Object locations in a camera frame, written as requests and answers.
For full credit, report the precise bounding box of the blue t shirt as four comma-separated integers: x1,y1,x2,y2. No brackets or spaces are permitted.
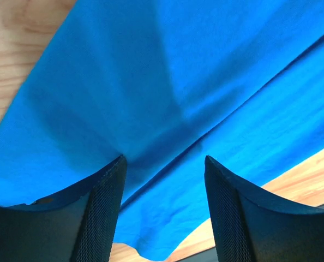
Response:
0,1,324,260

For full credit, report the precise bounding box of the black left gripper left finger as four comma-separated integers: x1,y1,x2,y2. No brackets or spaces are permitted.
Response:
0,156,127,261

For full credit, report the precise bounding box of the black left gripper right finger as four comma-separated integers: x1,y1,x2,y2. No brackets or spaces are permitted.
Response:
205,156,324,262

